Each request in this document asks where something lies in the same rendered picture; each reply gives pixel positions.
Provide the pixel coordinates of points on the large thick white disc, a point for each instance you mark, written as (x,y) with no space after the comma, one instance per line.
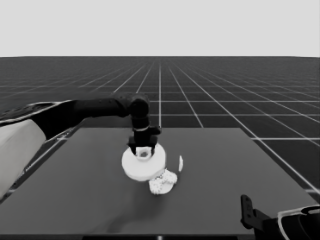
(141,170)

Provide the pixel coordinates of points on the small white T-shaped piece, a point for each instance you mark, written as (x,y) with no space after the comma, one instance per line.
(181,165)

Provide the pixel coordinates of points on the white round carrier with pins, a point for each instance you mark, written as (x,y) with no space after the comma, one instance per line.
(166,190)

